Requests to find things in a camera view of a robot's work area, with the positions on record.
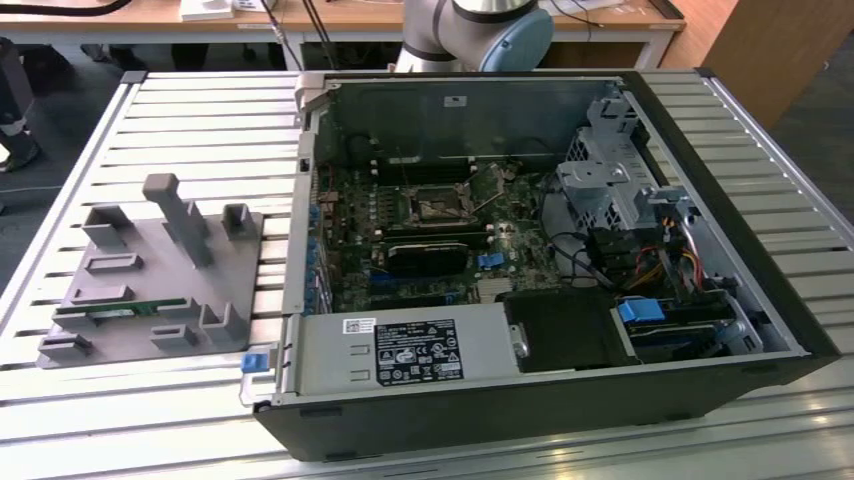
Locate CPU socket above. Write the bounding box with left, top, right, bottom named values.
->
left=405, top=185, right=479, bottom=226

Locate black RAM stick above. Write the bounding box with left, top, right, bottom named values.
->
left=380, top=224, right=485, bottom=236

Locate black graphics card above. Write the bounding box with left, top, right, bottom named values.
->
left=383, top=240, right=469, bottom=277

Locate green motherboard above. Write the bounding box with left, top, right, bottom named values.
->
left=310, top=163, right=583, bottom=314

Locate silver chipset heatsink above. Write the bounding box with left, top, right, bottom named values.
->
left=477, top=279, right=516, bottom=302

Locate grey power supply unit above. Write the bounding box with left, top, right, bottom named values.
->
left=290, top=312, right=523, bottom=397

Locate black plastic shroud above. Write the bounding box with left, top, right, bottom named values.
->
left=496, top=288, right=640, bottom=374

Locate silver metal drive cage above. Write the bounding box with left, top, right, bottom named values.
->
left=553, top=96, right=669, bottom=232

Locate hard disk in blue carrier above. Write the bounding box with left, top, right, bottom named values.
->
left=615, top=296, right=735, bottom=351

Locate black open PC case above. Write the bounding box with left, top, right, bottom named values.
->
left=250, top=69, right=843, bottom=464

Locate grey plastic parts rack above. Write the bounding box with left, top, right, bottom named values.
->
left=36, top=172, right=268, bottom=371

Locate green RAM stick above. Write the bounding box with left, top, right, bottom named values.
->
left=84, top=297, right=189, bottom=319

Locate wooden desk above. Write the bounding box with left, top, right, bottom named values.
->
left=0, top=0, right=688, bottom=71

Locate white box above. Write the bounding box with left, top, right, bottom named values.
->
left=178, top=0, right=278, bottom=23

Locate brown wooden cabinet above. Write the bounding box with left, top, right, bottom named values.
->
left=657, top=0, right=854, bottom=132

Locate black cable in case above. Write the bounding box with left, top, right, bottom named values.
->
left=544, top=230, right=623, bottom=287

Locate yellow wire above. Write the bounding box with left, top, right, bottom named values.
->
left=663, top=219, right=703, bottom=290

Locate black hanging cable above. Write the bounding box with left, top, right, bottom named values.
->
left=300, top=0, right=338, bottom=71

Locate black corrugated hose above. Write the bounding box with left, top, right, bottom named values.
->
left=0, top=0, right=132, bottom=17

